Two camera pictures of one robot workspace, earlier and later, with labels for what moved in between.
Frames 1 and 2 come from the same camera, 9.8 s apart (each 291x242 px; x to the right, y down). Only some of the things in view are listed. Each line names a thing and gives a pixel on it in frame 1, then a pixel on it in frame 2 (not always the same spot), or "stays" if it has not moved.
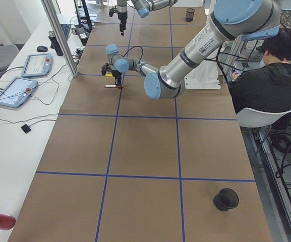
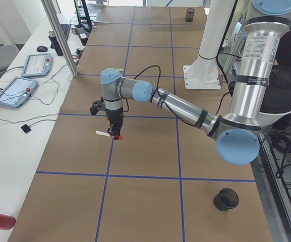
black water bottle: [54, 44] stays
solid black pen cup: [225, 199] stays
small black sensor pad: [25, 128] stays
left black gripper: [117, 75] to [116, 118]
